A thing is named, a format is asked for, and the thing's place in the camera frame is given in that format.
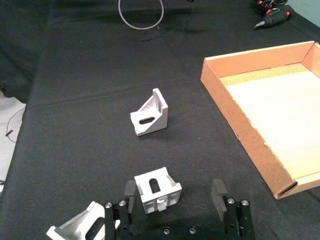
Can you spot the shallow brown cardboard tray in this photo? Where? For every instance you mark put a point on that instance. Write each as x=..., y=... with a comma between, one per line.
x=265, y=112

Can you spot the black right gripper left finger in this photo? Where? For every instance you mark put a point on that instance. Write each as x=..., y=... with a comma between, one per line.
x=117, y=217

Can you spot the white corner bracket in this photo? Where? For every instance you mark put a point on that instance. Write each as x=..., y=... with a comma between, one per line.
x=157, y=190
x=80, y=225
x=150, y=116

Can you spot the clear plastic case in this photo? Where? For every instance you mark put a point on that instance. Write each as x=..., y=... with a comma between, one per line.
x=141, y=15

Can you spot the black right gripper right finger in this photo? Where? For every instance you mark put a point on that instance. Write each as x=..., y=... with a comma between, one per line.
x=233, y=215

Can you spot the black table cloth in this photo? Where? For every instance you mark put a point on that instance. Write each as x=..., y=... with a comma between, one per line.
x=100, y=100

